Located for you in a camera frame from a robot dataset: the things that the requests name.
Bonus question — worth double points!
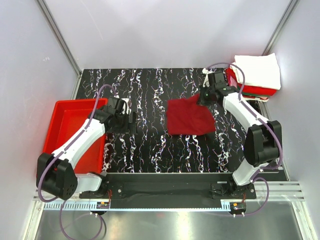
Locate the left aluminium frame post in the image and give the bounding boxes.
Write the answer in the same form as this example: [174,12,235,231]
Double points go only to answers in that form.
[36,0,82,77]

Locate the green folded t-shirt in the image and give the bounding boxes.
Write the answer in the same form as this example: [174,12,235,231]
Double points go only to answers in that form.
[242,88,270,98]

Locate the right aluminium frame post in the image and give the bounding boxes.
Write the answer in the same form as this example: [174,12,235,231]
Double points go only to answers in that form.
[261,0,300,56]

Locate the pink folded t-shirt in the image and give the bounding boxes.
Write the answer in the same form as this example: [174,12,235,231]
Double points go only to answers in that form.
[228,75,238,88]

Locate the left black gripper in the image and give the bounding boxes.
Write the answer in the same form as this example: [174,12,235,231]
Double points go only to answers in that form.
[108,111,138,135]

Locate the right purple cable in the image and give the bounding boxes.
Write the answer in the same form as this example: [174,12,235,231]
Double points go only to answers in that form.
[206,62,284,216]

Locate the aluminium frame post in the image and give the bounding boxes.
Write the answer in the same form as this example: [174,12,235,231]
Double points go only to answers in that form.
[36,0,82,77]
[261,0,300,56]

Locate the left connector board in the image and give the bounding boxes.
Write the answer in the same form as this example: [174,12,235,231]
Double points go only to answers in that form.
[96,201,110,210]

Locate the purple cable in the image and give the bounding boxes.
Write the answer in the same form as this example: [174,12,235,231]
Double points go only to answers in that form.
[206,62,284,216]
[37,84,120,238]

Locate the red plastic bin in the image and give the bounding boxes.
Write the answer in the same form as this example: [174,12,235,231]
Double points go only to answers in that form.
[42,99,106,174]

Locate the dark red t-shirt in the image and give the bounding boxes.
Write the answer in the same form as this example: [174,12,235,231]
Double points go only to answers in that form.
[166,94,216,136]

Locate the white slotted cable duct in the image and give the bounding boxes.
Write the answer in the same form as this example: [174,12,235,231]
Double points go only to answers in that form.
[44,200,231,212]

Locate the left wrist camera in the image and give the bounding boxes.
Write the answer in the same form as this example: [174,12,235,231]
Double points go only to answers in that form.
[202,68,212,87]

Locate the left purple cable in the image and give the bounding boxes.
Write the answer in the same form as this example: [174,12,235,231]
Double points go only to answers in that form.
[37,84,120,238]

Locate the connector board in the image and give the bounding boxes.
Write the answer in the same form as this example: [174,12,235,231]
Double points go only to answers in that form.
[96,201,110,210]
[231,202,247,212]

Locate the cream folded t-shirt bottom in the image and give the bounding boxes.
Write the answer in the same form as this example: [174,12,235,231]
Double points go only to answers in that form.
[243,96,269,103]

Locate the white folded t-shirt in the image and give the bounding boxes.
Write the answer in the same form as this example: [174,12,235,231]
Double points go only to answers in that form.
[230,53,281,90]

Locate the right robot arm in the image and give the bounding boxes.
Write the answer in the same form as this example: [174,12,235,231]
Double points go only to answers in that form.
[197,68,283,199]

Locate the right connector board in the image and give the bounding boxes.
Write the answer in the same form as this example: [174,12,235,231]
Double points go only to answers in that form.
[231,202,247,212]

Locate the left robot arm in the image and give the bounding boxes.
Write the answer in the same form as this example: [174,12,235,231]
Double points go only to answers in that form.
[36,97,137,203]

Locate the red folded t-shirt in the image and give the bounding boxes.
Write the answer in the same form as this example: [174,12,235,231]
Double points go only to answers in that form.
[225,67,277,97]

